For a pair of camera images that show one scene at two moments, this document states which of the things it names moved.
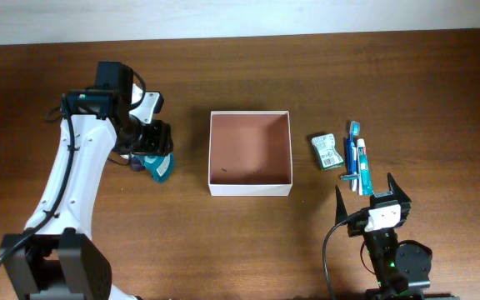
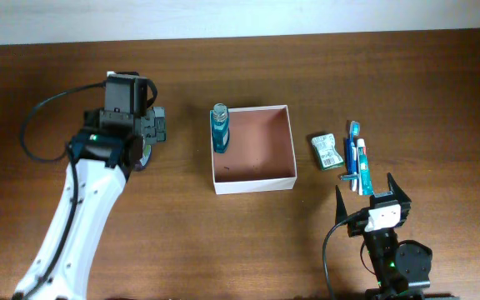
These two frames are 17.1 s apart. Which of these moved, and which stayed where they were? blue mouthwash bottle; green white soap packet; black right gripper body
Moved: blue mouthwash bottle
Stayed: black right gripper body; green white soap packet
